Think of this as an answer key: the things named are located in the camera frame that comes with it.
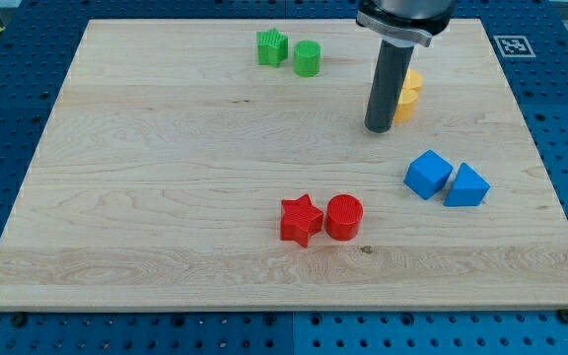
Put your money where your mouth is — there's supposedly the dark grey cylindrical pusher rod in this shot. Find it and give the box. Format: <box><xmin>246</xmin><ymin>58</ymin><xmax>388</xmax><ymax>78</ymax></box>
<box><xmin>364</xmin><ymin>40</ymin><xmax>413</xmax><ymax>133</ymax></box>

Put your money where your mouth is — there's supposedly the yellow block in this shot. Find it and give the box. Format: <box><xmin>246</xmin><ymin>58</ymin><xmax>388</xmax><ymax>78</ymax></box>
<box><xmin>393</xmin><ymin>89</ymin><xmax>419</xmax><ymax>123</ymax></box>
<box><xmin>402</xmin><ymin>69</ymin><xmax>423</xmax><ymax>92</ymax></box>

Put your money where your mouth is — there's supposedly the green cylinder block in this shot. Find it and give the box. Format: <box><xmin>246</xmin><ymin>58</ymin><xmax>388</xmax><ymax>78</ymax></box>
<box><xmin>293</xmin><ymin>39</ymin><xmax>321</xmax><ymax>77</ymax></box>

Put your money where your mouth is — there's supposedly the blue cube block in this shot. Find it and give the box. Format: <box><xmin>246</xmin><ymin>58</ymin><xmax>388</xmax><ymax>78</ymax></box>
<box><xmin>403</xmin><ymin>150</ymin><xmax>453</xmax><ymax>200</ymax></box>

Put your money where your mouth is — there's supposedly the white fiducial marker tag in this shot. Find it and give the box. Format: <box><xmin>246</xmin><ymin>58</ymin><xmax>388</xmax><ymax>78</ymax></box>
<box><xmin>494</xmin><ymin>35</ymin><xmax>535</xmax><ymax>58</ymax></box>

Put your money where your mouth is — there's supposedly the green star block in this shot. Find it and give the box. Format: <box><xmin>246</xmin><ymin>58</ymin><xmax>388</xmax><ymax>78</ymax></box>
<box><xmin>256</xmin><ymin>28</ymin><xmax>288</xmax><ymax>68</ymax></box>

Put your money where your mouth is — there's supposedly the blue triangular prism block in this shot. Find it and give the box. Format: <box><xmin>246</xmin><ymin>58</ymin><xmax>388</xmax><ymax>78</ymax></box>
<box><xmin>444</xmin><ymin>163</ymin><xmax>490</xmax><ymax>207</ymax></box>

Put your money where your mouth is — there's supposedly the red cylinder block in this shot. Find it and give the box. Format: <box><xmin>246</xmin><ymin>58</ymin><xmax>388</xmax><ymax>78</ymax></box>
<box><xmin>325</xmin><ymin>194</ymin><xmax>364</xmax><ymax>242</ymax></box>

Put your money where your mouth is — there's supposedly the red star block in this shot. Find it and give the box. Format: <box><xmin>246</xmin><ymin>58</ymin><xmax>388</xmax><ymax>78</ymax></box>
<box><xmin>280</xmin><ymin>194</ymin><xmax>323</xmax><ymax>248</ymax></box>

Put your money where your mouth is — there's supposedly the light wooden board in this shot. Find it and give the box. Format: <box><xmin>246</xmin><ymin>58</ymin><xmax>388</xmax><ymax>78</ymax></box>
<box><xmin>0</xmin><ymin>19</ymin><xmax>568</xmax><ymax>313</ymax></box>

